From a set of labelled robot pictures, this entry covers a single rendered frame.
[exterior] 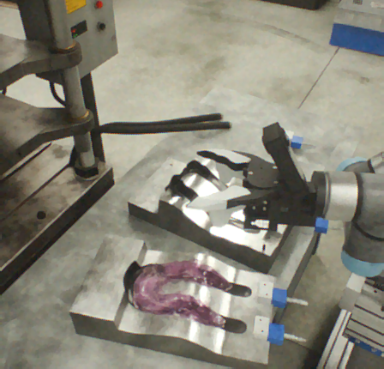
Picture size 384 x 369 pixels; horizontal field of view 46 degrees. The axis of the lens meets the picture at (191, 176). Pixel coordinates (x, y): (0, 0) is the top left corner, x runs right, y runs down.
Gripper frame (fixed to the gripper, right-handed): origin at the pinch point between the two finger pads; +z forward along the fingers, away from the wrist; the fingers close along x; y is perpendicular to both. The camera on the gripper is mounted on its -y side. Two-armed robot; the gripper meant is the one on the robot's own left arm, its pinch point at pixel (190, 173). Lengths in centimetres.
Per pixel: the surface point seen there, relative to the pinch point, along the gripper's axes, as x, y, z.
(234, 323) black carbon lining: 19, 59, -10
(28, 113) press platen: 76, 31, 64
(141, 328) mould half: 14, 57, 13
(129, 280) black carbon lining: 28, 56, 19
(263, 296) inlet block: 26, 55, -17
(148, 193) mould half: 63, 52, 21
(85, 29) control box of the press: 97, 9, 48
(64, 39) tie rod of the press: 71, 4, 45
